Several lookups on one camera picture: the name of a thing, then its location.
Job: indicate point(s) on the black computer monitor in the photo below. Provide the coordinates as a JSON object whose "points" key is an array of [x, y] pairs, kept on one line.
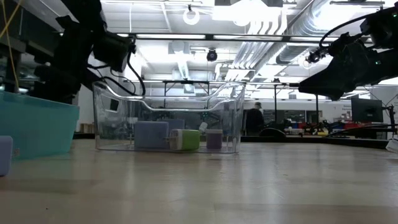
{"points": [[367, 110]]}

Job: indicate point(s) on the shelf with books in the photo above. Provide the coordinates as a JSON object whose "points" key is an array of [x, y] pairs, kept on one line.
{"points": [[87, 128]]}

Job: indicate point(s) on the light blue plug charger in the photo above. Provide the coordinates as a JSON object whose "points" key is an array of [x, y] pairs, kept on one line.
{"points": [[151, 134], [5, 155], [176, 124]]}

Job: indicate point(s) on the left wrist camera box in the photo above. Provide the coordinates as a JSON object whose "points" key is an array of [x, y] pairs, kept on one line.
{"points": [[113, 51]]}

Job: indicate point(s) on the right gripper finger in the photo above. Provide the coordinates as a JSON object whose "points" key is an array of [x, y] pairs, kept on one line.
{"points": [[326, 82]]}

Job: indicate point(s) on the black workstation frame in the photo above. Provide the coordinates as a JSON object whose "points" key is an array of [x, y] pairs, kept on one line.
{"points": [[275, 105], [186, 82]]}

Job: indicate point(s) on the black office chair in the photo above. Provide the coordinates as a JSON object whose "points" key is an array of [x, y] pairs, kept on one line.
{"points": [[273, 132]]}

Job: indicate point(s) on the green cube charger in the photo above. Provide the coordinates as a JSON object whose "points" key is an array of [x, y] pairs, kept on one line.
{"points": [[188, 140]]}

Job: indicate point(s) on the white bottle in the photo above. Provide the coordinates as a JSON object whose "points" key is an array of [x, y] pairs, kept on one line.
{"points": [[203, 127]]}

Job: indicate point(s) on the black ceiling spotlight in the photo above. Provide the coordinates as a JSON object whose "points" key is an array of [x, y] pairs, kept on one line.
{"points": [[211, 55], [313, 57]]}

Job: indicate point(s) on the teal translucent tray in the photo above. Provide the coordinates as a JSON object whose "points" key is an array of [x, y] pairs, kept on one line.
{"points": [[37, 124]]}

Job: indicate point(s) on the clear plastic bin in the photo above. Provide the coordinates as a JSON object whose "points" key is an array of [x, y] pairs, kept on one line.
{"points": [[230, 124]]}

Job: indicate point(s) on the round ceiling lamp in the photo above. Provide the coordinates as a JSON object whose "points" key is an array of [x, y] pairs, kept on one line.
{"points": [[191, 23]]}

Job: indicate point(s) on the white lamp shade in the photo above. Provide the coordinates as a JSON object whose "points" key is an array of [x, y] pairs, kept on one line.
{"points": [[393, 145]]}

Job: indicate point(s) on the LED light strip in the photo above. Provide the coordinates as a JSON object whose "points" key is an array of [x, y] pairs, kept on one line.
{"points": [[306, 39], [122, 35], [171, 36], [248, 37]]}

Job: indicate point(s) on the person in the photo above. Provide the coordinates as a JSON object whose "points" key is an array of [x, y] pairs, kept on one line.
{"points": [[254, 119]]}

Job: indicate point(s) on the silver ventilation duct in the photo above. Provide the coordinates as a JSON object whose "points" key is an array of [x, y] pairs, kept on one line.
{"points": [[306, 21]]}

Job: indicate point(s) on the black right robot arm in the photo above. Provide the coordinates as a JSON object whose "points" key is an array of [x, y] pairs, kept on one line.
{"points": [[384, 28]]}

